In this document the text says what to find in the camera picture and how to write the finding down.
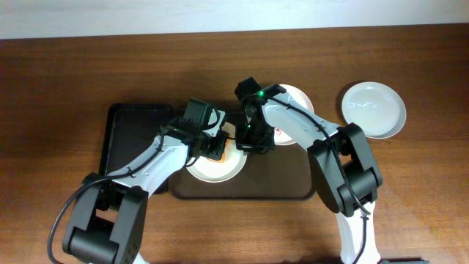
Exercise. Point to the green orange sponge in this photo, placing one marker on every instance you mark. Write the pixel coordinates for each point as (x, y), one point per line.
(217, 159)

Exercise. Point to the large brown tray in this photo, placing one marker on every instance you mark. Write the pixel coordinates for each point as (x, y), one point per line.
(283, 174)

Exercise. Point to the pale green plate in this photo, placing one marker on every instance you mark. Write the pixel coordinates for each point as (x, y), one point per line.
(376, 108)

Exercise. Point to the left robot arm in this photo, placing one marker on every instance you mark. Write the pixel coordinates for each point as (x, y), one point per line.
(109, 211)

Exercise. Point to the cream plate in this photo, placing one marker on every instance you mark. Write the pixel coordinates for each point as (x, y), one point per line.
(231, 163)

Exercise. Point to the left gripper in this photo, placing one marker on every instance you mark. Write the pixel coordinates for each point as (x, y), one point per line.
(215, 152)

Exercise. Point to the small black tray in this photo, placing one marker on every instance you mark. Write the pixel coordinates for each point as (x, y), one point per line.
(130, 130)

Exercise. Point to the pinkish white plate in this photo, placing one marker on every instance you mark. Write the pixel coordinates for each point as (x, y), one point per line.
(280, 137)

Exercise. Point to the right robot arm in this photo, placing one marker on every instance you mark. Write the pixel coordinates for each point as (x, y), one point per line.
(344, 171)

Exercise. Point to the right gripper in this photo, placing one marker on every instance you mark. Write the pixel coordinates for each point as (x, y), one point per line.
(249, 147)

